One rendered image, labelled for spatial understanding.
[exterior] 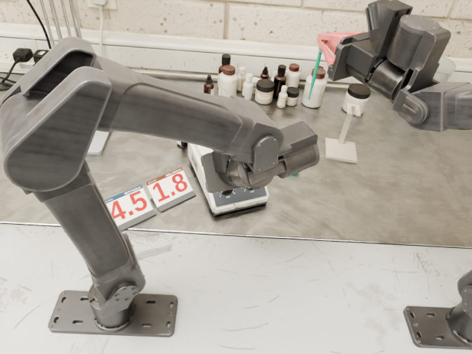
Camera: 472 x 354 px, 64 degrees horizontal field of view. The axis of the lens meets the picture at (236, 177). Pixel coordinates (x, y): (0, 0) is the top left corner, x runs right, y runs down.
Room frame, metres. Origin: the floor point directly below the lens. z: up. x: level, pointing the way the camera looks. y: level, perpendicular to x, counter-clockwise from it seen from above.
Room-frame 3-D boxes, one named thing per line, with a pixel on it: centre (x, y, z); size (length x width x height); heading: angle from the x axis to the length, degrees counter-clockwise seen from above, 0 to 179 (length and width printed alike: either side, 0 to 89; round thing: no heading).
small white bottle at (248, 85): (1.01, -0.01, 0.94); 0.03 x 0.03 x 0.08
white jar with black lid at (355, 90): (1.01, -0.34, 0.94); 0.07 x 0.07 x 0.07
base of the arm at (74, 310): (0.29, 0.18, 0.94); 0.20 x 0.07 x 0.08; 94
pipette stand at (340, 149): (0.80, -0.27, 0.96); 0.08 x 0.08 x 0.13; 85
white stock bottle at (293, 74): (1.09, -0.14, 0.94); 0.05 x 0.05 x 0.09
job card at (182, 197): (0.57, 0.14, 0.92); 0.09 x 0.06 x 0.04; 132
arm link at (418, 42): (0.54, -0.26, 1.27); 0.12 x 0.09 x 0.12; 36
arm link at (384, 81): (0.58, -0.24, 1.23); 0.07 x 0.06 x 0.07; 36
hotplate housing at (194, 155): (0.65, 0.03, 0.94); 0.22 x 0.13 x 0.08; 25
